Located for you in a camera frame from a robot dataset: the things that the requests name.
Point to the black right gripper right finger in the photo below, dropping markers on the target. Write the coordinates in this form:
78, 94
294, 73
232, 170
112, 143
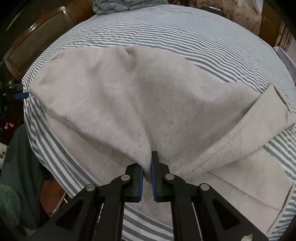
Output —
199, 212

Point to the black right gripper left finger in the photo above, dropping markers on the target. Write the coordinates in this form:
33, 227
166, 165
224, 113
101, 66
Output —
96, 212

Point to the beige pants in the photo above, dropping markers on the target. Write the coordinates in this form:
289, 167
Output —
111, 107

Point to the lilac cloth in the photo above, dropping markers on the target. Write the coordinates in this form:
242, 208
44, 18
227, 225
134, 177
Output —
287, 62

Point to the grey white striped bedsheet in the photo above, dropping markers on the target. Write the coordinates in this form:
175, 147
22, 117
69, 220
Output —
221, 47

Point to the dark wooden headboard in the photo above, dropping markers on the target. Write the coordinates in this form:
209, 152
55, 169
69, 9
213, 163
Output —
36, 28

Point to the beige dotted curtain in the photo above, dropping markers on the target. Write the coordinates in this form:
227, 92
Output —
244, 13

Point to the blue grey crumpled blanket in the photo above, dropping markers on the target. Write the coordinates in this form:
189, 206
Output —
102, 7

